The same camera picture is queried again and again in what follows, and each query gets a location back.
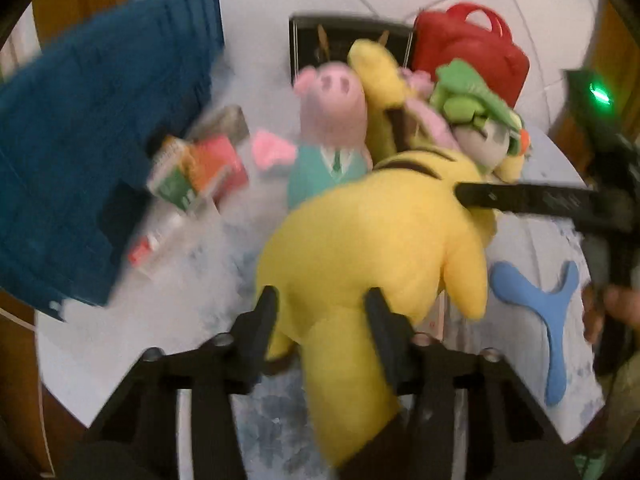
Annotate black framed picture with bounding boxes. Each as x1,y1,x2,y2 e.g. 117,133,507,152
288,13,413,82

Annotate yellow plush toy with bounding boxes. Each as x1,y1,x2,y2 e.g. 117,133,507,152
256,39,496,468

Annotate blue boomerang toy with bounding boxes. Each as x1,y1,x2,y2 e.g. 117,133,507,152
489,261,579,406

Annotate blue plastic crate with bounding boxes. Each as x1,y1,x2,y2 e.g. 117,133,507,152
1,0,224,318

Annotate green and orange box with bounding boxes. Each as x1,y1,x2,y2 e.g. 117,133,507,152
146,134,248,214

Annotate green hat plush toy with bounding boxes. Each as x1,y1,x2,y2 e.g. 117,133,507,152
430,58,530,183

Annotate red and white box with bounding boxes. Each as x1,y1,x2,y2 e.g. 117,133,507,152
127,204,212,276

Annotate red plastic case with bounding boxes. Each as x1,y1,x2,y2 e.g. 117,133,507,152
411,2,529,107

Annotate person hand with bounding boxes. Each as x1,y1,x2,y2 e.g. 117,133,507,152
582,284,640,344

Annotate pink pig plush toy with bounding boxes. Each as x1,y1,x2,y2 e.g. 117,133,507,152
252,62,372,210

